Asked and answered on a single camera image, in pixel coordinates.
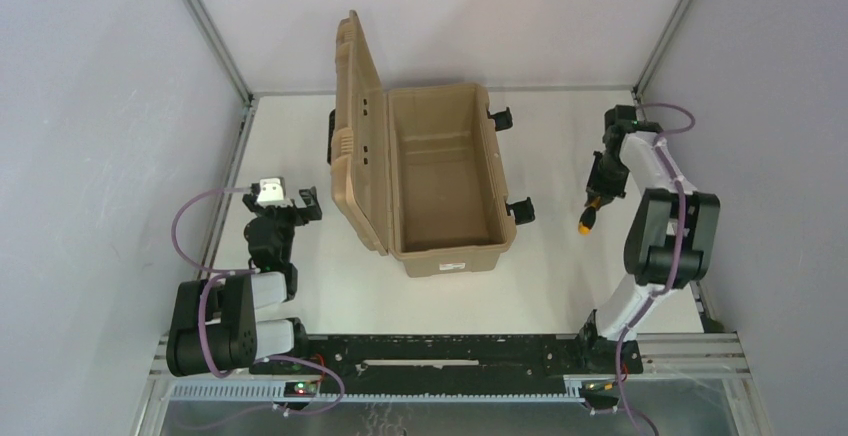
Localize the orange black handled screwdriver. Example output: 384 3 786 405
578 196 601 235

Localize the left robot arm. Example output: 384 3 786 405
165 179 323 377

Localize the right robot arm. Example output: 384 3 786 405
577 120 720 373

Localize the tan plastic toolbox bin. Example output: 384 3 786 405
328 12 535 278

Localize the small green-lit circuit board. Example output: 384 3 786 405
284 381 320 398

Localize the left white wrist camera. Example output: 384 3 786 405
254 177 289 207

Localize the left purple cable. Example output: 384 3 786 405
171 186 346 430

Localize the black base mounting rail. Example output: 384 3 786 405
251 332 644 397

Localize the aluminium frame front rail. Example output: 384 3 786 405
132 333 772 435

